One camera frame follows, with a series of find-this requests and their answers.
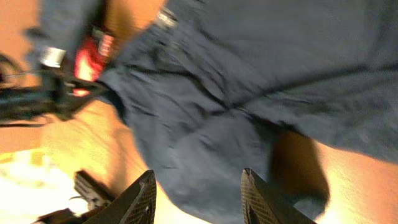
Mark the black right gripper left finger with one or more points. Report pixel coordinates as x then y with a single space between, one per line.
136 205

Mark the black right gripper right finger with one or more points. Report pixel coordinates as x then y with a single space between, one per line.
263 205

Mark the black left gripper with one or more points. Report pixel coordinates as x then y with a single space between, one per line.
60 95

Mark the folded red garment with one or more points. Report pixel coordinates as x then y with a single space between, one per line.
89 62

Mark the navy blue shorts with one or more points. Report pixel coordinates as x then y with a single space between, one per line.
304 93

